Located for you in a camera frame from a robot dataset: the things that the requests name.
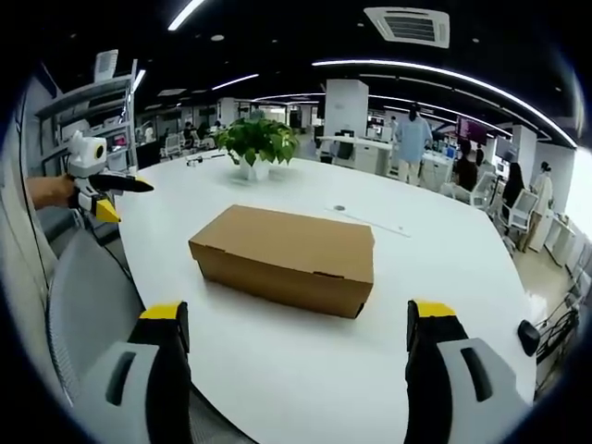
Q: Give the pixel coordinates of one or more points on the white square pillar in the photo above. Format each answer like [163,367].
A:
[346,108]

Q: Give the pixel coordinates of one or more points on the green potted plant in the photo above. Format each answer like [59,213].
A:
[256,139]

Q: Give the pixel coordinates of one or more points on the white plant pot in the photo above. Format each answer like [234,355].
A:
[253,170]

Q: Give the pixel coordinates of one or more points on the black computer mouse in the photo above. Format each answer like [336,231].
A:
[528,336]

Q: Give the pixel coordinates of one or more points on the ceiling air conditioner vent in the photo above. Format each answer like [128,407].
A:
[409,25]

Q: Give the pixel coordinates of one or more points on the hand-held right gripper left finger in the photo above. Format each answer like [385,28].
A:
[139,370]

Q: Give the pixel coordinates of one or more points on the brown cardboard shoe box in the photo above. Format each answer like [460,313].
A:
[287,259]

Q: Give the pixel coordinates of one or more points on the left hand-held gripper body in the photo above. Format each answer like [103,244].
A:
[87,159]

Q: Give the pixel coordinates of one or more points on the wall display screen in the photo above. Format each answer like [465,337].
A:
[472,130]

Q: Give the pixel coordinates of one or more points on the metal storage shelf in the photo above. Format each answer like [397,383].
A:
[88,120]

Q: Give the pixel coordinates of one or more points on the white office chair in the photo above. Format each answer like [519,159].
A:
[520,217]
[481,187]
[172,144]

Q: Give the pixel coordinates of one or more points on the white standing desk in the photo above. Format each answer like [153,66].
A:
[361,150]

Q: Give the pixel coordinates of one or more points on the person's left hand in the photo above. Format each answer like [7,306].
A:
[51,192]

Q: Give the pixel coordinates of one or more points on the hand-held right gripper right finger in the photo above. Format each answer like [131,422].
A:
[458,370]

